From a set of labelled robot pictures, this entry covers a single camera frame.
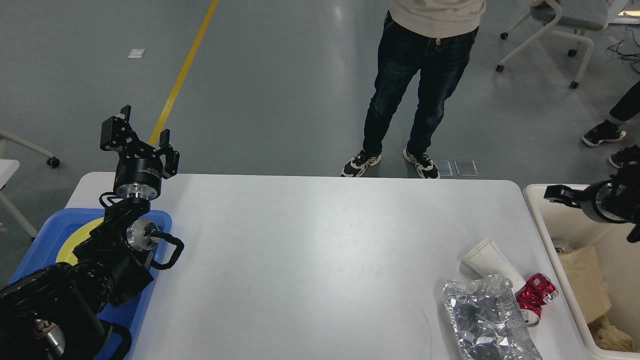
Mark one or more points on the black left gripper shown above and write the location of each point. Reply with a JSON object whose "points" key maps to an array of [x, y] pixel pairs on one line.
{"points": [[139, 172]]}

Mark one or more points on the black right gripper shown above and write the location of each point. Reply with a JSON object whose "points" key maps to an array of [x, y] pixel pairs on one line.
{"points": [[592, 203]]}

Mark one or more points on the brown paper bag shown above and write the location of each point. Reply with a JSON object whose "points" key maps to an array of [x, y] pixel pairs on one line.
{"points": [[584, 275]]}

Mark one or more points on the white paper cup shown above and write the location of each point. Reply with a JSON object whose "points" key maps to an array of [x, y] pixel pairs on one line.
{"points": [[486, 258]]}

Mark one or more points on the yellow plastic plate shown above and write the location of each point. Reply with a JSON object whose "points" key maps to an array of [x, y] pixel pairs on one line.
{"points": [[65, 253]]}

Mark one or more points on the silver foil bag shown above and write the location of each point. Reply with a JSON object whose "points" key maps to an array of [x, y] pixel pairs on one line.
{"points": [[486, 320]]}

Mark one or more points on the brown paper ball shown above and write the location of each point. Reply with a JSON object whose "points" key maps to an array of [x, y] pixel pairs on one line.
{"points": [[608, 337]]}

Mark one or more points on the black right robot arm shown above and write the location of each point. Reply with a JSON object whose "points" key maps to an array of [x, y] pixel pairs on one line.
{"points": [[615, 200]]}

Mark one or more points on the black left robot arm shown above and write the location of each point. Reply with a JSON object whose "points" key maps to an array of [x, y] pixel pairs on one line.
{"points": [[52, 313]]}

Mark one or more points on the crushed red soda can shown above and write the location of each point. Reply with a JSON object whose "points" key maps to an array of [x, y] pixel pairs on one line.
{"points": [[537, 292]]}

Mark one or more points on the person in black trousers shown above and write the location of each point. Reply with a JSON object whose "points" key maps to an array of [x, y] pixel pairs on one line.
{"points": [[611, 129]]}

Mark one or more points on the metal floor outlet plate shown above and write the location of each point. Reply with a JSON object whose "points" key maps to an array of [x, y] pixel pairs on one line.
{"points": [[444, 168]]}

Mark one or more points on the blue plastic tray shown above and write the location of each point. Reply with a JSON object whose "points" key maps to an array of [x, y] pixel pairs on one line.
{"points": [[53, 235]]}

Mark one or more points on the person in beige sweater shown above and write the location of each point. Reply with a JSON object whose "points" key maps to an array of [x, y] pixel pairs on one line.
{"points": [[429, 38]]}

